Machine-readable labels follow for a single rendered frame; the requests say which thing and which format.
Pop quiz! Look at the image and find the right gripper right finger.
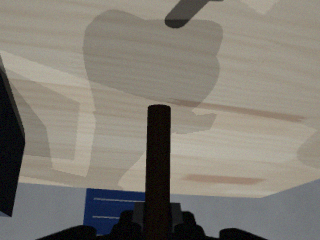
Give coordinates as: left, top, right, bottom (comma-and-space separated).
167, 203, 268, 240

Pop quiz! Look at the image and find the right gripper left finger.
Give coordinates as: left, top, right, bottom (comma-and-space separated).
36, 202, 147, 240

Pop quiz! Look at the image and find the blue-grey open box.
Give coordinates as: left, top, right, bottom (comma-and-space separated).
0, 73, 26, 217

